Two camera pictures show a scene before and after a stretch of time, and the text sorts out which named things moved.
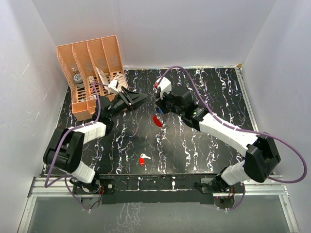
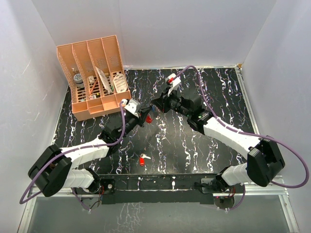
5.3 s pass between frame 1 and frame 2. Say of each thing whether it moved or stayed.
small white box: stayed
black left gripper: moved
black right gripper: stayed
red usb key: stayed
